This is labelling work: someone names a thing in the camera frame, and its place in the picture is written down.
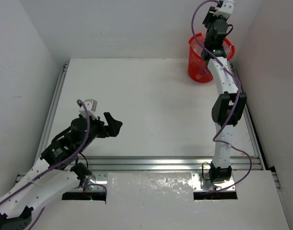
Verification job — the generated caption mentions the blue label bottle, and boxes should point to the blue label bottle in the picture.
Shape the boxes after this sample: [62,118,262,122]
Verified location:
[196,66,209,81]

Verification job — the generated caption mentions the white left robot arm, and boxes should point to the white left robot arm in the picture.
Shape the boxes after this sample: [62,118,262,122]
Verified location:
[0,112,123,230]

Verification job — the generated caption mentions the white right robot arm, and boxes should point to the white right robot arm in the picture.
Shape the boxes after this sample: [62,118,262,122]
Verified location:
[201,0,247,183]

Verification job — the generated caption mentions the red mesh plastic bin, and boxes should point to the red mesh plastic bin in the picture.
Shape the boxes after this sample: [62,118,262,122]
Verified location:
[188,36,235,83]

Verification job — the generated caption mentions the translucent plastic sheet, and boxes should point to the translucent plastic sheet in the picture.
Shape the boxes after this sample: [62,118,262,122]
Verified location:
[107,172,194,204]

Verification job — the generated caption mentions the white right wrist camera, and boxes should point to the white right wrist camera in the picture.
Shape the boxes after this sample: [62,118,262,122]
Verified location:
[214,0,234,19]

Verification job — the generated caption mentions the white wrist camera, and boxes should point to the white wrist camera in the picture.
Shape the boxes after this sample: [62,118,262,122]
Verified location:
[214,0,234,19]
[79,99,98,120]

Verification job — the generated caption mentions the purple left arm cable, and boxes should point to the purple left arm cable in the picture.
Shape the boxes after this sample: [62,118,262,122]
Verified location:
[0,100,107,230]

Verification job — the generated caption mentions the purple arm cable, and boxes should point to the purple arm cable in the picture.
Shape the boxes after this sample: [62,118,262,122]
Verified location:
[191,0,254,192]
[0,100,107,230]

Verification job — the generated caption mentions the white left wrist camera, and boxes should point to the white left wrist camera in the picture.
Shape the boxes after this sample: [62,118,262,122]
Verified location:
[79,99,98,120]

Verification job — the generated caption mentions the aluminium table left rail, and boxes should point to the aluminium table left rail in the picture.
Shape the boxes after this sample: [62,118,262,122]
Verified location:
[0,62,70,230]

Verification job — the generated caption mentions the aluminium table rail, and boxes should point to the aluminium table rail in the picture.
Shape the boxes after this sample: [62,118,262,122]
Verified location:
[31,155,264,172]
[0,62,70,230]
[229,61,279,190]

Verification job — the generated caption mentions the aluminium table right rail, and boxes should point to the aluminium table right rail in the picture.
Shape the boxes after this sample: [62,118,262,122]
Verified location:
[229,61,279,190]

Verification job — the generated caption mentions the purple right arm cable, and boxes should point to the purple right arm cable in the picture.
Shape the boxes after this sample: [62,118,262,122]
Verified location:
[191,0,254,192]

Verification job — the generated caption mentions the black looped cable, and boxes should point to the black looped cable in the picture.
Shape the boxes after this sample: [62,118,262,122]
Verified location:
[201,161,215,190]

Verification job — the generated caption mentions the aluminium table front rail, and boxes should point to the aluminium table front rail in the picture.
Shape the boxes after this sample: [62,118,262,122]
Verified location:
[31,155,264,172]

